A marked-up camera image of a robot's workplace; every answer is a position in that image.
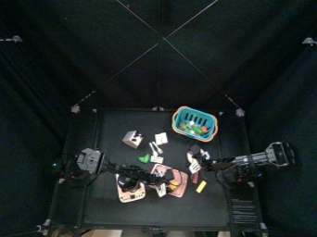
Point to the yellow toy corn cob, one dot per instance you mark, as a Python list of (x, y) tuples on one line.
[(173, 186)]

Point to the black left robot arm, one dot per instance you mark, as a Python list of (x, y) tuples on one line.
[(89, 160)]

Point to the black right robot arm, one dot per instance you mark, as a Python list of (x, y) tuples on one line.
[(272, 154)]

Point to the green toy corn husk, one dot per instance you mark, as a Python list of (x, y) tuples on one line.
[(145, 159)]

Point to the white striped toy piece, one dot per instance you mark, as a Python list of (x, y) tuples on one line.
[(195, 167), (161, 189)]

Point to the pink square plate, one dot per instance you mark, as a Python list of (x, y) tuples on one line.
[(183, 180)]

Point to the square toy sushi piece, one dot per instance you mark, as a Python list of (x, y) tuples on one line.
[(155, 159), (160, 160)]

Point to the dark red toy strip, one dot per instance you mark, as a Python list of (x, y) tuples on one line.
[(195, 178)]

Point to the yellow toy block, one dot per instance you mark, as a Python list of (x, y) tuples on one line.
[(201, 186)]

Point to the white plastic fork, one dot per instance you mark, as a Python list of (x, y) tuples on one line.
[(159, 148)]

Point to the white plastic spoon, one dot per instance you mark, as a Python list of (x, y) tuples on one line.
[(153, 148)]

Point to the pale rectangular toy tray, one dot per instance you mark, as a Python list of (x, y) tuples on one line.
[(132, 196)]

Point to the green toy vegetable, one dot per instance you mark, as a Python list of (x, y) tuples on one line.
[(197, 130)]

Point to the orange toy food piece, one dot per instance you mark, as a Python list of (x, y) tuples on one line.
[(204, 128)]

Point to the grey toy cube with hole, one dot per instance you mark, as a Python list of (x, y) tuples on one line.
[(132, 139)]

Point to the teal basket with orange rim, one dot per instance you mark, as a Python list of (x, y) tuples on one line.
[(180, 114)]

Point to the white printed label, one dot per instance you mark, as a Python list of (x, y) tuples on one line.
[(244, 213)]

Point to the metal frame corner bracket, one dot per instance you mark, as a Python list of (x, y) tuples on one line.
[(76, 108), (240, 112), (15, 39), (308, 41), (157, 108)]

